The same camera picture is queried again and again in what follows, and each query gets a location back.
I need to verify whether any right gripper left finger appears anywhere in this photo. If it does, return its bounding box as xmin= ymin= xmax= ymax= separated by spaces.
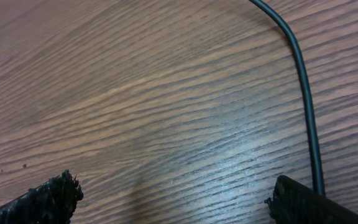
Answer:
xmin=0 ymin=170 xmax=83 ymax=224

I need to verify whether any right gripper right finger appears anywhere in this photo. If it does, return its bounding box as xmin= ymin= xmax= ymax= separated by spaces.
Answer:
xmin=265 ymin=175 xmax=358 ymax=224

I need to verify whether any black charging cable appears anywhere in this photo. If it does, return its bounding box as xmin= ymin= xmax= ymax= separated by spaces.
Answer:
xmin=249 ymin=0 xmax=326 ymax=197

